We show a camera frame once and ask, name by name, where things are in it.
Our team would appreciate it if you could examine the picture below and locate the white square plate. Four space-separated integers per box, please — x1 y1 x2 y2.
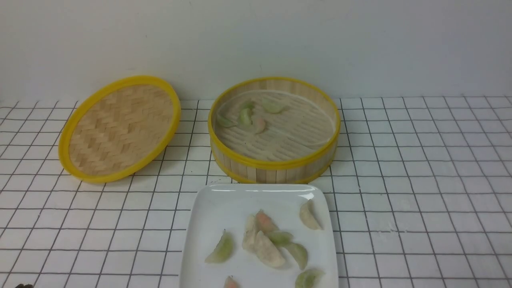
179 184 338 288

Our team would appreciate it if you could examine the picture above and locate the pink dumpling on plate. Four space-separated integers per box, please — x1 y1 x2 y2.
255 210 279 234

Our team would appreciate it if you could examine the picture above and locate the beige dumpling plate right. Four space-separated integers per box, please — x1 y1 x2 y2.
299 199 322 231

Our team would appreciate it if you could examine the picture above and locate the white dumpling plate centre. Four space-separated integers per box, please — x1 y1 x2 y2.
242 214 259 253

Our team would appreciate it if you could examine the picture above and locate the green dumpling plate centre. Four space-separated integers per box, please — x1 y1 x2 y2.
267 231 293 247

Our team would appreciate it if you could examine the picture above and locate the green dumpling plate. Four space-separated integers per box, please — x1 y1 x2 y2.
267 231 293 247
204 230 235 264
284 242 308 270
294 268 325 288

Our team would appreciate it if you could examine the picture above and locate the large beige dumpling on plate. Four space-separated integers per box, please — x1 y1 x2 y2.
254 231 286 269

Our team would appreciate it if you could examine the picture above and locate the green dumpling plate left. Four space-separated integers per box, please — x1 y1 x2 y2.
204 230 235 264

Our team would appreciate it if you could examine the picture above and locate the green dumpling plate lower right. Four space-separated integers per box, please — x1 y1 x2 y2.
284 242 308 270

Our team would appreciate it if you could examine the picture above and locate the pink dumpling plate bottom edge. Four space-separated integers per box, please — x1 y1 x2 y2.
223 276 239 288

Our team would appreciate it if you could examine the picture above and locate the green dumpling plate bottom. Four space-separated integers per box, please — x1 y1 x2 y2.
294 268 325 288

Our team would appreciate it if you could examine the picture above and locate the yellow-rimmed bamboo steamer basket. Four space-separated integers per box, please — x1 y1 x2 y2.
207 77 341 184

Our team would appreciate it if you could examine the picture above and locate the pink dumpling in steamer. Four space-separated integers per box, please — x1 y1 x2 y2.
251 116 266 134

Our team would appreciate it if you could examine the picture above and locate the pale green dumpling in steamer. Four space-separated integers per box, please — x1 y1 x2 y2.
261 100 286 114

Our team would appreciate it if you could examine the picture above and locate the yellow-rimmed bamboo steamer lid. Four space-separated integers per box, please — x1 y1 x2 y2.
58 75 181 183

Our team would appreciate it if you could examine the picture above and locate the white grid tablecloth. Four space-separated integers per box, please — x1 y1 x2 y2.
0 96 511 288

